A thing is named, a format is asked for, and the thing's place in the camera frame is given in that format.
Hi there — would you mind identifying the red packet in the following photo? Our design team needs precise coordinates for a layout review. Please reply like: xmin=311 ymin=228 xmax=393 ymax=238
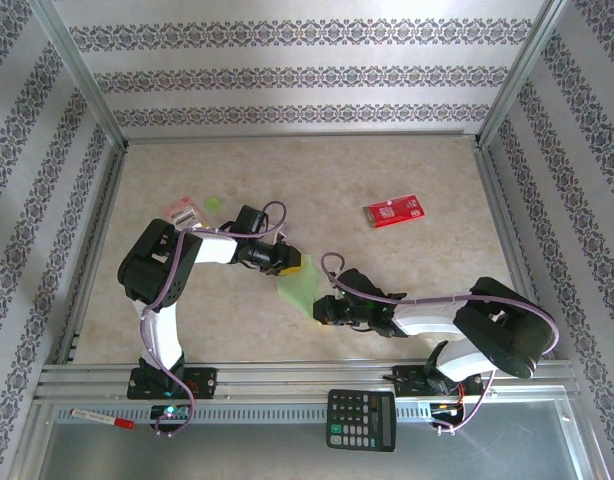
xmin=362 ymin=193 xmax=427 ymax=230

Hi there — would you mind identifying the black calculator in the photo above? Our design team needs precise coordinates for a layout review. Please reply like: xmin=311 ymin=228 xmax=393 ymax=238
xmin=325 ymin=388 xmax=398 ymax=454

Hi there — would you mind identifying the aluminium side rail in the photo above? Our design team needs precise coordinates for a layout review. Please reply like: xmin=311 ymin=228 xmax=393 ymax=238
xmin=474 ymin=142 xmax=556 ymax=361
xmin=56 ymin=144 xmax=131 ymax=366

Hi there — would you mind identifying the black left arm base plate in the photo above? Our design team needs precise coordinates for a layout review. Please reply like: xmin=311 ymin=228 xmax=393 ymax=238
xmin=126 ymin=366 xmax=219 ymax=401

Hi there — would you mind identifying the aluminium frame post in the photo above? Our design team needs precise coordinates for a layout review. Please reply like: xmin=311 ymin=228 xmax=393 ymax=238
xmin=479 ymin=0 xmax=578 ymax=149
xmin=29 ymin=0 xmax=131 ymax=151

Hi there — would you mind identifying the slotted grey cable duct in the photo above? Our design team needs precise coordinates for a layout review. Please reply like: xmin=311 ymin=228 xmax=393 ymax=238
xmin=54 ymin=403 xmax=438 ymax=424

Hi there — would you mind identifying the pink usb drive package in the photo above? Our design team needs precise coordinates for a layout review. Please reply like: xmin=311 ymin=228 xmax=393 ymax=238
xmin=161 ymin=195 xmax=207 ymax=232

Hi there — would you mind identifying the grey metal sheet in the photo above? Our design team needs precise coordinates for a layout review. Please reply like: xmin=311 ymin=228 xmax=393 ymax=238
xmin=36 ymin=419 xmax=583 ymax=480

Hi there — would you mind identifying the white marker with red cap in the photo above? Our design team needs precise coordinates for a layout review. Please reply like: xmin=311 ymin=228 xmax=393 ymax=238
xmin=69 ymin=408 xmax=136 ymax=431

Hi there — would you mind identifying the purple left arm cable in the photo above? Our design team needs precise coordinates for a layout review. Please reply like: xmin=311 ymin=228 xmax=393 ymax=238
xmin=139 ymin=200 xmax=289 ymax=439

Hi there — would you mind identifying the long aluminium frame rail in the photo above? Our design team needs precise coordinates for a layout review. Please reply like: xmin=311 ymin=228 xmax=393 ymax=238
xmin=34 ymin=362 xmax=581 ymax=401

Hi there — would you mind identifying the green translucent plastic sheet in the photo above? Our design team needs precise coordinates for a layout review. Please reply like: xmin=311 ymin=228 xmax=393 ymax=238
xmin=275 ymin=254 xmax=324 ymax=314

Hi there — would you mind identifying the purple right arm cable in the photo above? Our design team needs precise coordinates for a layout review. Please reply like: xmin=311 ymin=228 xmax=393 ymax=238
xmin=320 ymin=252 xmax=561 ymax=436

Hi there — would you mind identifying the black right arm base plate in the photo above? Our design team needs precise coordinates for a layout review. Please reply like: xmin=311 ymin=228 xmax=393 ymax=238
xmin=381 ymin=364 xmax=486 ymax=397

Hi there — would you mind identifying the thin aluminium wall rail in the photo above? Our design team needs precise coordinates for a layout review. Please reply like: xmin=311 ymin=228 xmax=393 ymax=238
xmin=124 ymin=129 xmax=483 ymax=146

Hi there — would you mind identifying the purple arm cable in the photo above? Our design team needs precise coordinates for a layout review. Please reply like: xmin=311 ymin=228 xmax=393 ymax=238
xmin=320 ymin=252 xmax=561 ymax=436
xmin=139 ymin=200 xmax=289 ymax=439

